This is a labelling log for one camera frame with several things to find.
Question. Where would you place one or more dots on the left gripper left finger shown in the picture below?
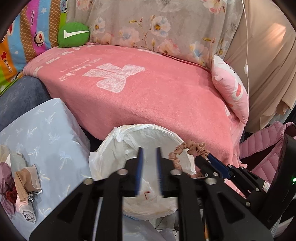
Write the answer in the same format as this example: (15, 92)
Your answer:
(93, 211)

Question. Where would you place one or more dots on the mauve cloth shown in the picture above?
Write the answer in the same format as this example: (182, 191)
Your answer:
(8, 190)

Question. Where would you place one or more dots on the light blue palm pillow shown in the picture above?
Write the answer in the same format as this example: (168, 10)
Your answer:
(49, 137)

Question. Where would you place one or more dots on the pink leopard scrunchie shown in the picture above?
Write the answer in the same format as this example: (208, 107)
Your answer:
(192, 148)

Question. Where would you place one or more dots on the pink quilted jacket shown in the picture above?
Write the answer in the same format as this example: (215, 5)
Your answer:
(261, 151)

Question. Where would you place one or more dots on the pink towel blanket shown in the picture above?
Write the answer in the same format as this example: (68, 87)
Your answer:
(109, 86)

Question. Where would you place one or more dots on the beige curtain fabric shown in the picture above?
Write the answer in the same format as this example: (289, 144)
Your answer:
(262, 53)

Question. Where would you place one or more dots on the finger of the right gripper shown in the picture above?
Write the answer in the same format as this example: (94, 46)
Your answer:
(212, 167)

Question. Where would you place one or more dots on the grey floral quilt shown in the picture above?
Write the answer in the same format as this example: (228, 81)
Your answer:
(194, 31)

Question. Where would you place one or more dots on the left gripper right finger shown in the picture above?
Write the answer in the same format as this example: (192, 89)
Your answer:
(208, 208)

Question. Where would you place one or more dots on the dark blue cushion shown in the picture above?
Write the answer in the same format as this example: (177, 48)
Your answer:
(24, 95)

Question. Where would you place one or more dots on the pink cartoon pillow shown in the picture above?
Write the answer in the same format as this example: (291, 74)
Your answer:
(231, 88)

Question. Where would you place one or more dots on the trash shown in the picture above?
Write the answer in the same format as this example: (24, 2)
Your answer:
(147, 193)

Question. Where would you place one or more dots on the grey sock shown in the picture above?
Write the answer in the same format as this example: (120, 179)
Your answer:
(16, 162)

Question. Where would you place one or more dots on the beige stocking wad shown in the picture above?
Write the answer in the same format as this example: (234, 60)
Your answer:
(27, 181)

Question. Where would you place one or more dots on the colorful monkey striped quilt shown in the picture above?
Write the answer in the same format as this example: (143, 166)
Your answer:
(32, 32)

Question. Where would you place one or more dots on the green checkmark plush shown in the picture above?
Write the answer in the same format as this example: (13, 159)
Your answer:
(73, 34)

